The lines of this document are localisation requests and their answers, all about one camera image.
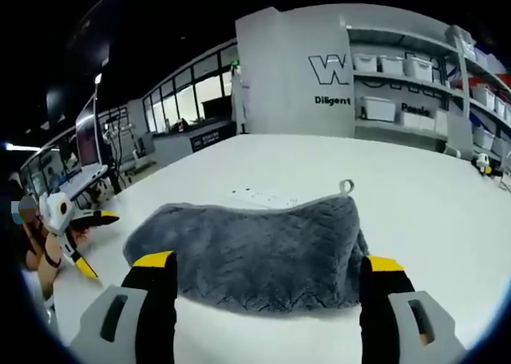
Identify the grey metal shelf rack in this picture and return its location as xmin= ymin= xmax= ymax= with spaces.
xmin=446 ymin=24 xmax=511 ymax=169
xmin=345 ymin=22 xmax=474 ymax=153

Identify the grey towel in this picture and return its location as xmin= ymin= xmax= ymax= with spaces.
xmin=122 ymin=179 xmax=370 ymax=315

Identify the spare white hand-held gripper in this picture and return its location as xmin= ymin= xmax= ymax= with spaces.
xmin=469 ymin=152 xmax=505 ymax=178

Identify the grey low counter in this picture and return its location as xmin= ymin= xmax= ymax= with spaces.
xmin=153 ymin=120 xmax=239 ymax=168

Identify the monitor showing camera view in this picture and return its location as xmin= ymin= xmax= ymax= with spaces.
xmin=18 ymin=144 xmax=81 ymax=200

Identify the person's left hand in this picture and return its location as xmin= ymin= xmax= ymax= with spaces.
xmin=42 ymin=231 xmax=71 ymax=259

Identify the shelf with white bins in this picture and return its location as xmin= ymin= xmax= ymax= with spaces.
xmin=353 ymin=28 xmax=511 ymax=161

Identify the curved computer monitor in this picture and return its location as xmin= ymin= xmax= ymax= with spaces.
xmin=74 ymin=114 xmax=109 ymax=172

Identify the black framed window wall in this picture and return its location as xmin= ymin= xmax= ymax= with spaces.
xmin=141 ymin=40 xmax=240 ymax=134

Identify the white hanging coat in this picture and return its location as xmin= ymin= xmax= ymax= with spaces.
xmin=230 ymin=66 xmax=252 ymax=136

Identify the black monitor stand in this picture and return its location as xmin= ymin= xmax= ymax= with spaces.
xmin=106 ymin=156 xmax=124 ymax=194

